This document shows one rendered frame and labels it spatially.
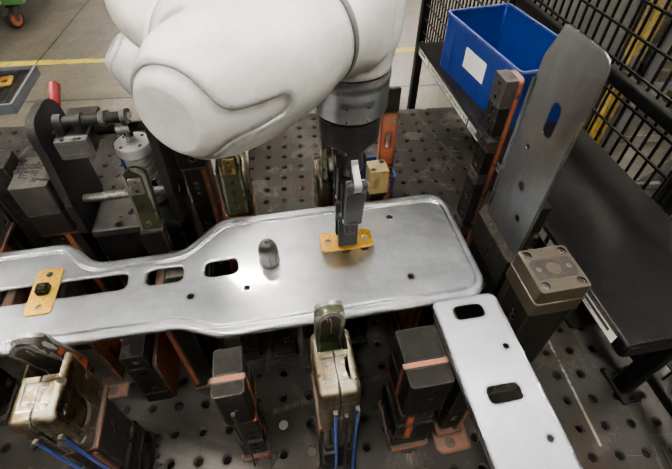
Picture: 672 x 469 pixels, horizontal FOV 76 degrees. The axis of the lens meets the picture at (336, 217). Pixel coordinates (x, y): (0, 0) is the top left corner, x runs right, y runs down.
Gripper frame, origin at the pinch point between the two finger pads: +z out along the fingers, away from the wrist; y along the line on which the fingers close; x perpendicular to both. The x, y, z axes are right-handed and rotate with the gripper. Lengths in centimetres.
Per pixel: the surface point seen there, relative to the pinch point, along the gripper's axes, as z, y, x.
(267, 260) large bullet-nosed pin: 4.6, 1.5, -12.7
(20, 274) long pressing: 7, -4, -51
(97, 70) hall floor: 107, -276, -130
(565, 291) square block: 0.9, 16.7, 27.3
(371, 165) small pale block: 0.1, -12.8, 7.0
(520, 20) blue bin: -8, -48, 50
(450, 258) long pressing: 6.5, 4.7, 16.4
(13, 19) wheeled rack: 100, -362, -210
